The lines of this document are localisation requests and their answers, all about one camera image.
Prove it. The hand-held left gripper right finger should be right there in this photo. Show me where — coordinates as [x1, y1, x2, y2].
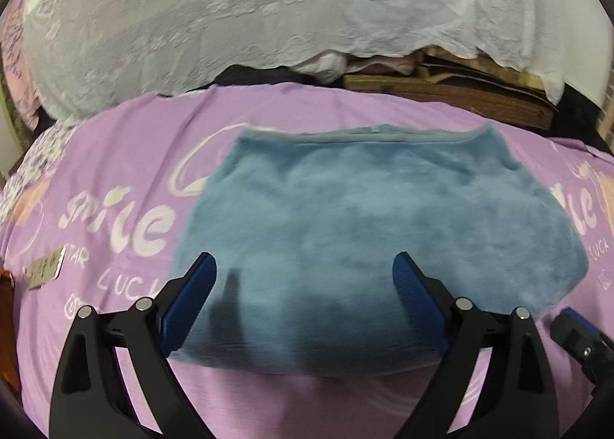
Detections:
[392, 251, 560, 439]

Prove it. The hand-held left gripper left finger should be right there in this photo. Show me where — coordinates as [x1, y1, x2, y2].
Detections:
[48, 252, 218, 439]

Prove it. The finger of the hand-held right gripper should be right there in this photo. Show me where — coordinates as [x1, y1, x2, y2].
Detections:
[549, 306, 614, 388]

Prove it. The blue fleece sweater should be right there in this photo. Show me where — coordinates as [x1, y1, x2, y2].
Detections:
[168, 125, 590, 378]

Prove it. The small grey label card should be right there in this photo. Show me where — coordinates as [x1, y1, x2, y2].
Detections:
[28, 247, 66, 292]

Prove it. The purple printed bedsheet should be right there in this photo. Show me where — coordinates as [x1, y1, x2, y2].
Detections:
[0, 81, 614, 439]

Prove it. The orange brown object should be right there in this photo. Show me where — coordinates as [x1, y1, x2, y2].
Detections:
[0, 269, 23, 393]

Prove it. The floral quilt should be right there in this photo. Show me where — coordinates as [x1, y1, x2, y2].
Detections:
[0, 125, 74, 210]

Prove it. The dark cloth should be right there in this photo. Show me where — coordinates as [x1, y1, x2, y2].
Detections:
[210, 65, 347, 88]

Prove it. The pink striped cloth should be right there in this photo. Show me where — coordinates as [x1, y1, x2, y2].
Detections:
[345, 54, 419, 78]

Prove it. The white bundled cloth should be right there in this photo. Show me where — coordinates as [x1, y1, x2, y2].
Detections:
[292, 51, 347, 83]

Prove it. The pink patterned cloth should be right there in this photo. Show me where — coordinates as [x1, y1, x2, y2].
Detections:
[0, 0, 43, 129]

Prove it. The white lace cover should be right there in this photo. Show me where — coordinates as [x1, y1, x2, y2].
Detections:
[23, 0, 593, 120]

